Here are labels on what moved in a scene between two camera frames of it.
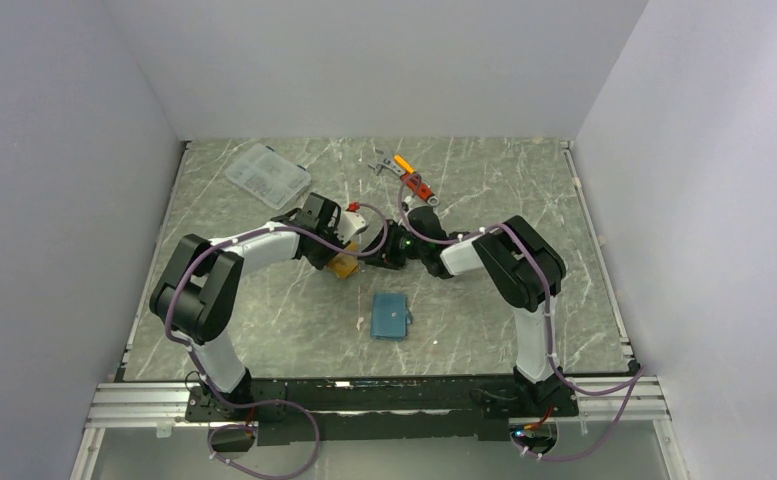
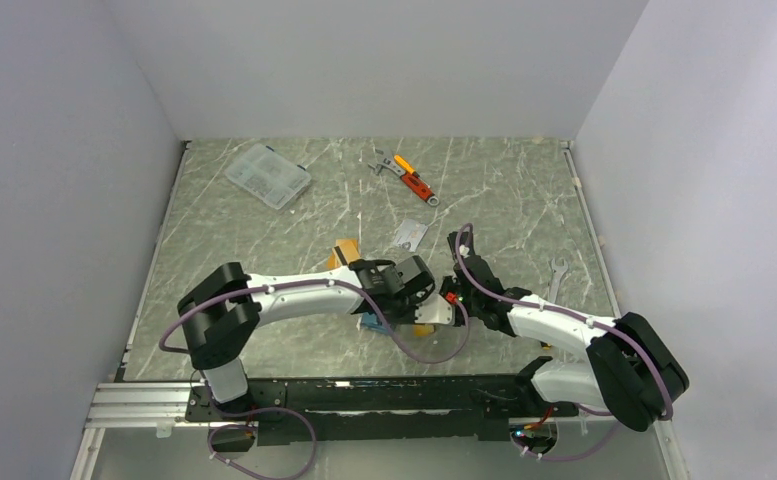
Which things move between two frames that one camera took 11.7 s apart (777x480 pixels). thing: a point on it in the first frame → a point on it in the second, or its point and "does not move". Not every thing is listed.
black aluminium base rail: [373, 411] does not move
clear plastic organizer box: [269, 175] does not move
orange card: [345, 265] does not move
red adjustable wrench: [411, 181] does not move
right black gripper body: [398, 247] → [470, 303]
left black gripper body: [321, 256] → [404, 308]
